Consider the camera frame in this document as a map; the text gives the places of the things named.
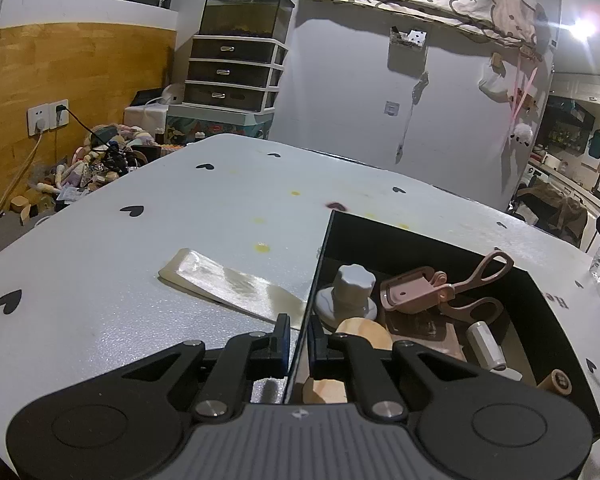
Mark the white heart-print tablecloth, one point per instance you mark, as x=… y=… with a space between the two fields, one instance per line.
x=130 y=285

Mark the glass fish tank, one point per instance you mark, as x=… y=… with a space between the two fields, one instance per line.
x=245 y=15

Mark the white plush toy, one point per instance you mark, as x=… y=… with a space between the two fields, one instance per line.
x=521 y=133

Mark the grey knob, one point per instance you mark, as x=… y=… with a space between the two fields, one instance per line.
x=350 y=287

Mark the pink hanging sticks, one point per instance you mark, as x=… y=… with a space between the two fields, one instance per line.
x=522 y=97

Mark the translucent plastic shoehorn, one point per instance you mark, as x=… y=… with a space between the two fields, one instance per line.
x=220 y=280

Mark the chair with brown cloth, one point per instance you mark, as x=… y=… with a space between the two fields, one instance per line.
x=555 y=205

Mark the pile of toys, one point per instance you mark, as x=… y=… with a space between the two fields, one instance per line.
x=105 y=160

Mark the white hanging bag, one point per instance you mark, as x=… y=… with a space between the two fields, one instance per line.
x=495 y=84

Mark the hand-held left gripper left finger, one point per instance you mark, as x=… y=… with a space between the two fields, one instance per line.
x=282 y=345

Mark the black storage box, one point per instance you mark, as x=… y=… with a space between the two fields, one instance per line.
x=545 y=310

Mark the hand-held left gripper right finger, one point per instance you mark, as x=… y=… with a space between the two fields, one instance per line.
x=314 y=352

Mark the white drawer unit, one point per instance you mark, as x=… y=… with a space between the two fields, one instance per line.
x=235 y=75

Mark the white round appliance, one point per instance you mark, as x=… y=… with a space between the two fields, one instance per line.
x=172 y=95

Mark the wooden disc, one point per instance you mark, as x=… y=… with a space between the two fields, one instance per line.
x=365 y=334

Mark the small wooden cylinder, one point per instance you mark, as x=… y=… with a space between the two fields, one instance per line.
x=555 y=382

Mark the small wall-mounted box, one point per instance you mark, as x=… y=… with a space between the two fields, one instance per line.
x=407 y=40

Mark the white wall power outlet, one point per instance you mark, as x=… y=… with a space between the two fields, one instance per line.
x=47 y=116

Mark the white wall switch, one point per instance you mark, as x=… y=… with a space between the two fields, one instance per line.
x=391 y=108

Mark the rounded wooden block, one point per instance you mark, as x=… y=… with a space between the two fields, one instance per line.
x=325 y=391

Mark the white cylinder with metal band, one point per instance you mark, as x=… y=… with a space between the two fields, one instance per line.
x=485 y=345

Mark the teal hanging bottle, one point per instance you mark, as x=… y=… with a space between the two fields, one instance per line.
x=596 y=142

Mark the pink eyelash curler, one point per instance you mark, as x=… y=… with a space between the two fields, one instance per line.
x=412 y=295

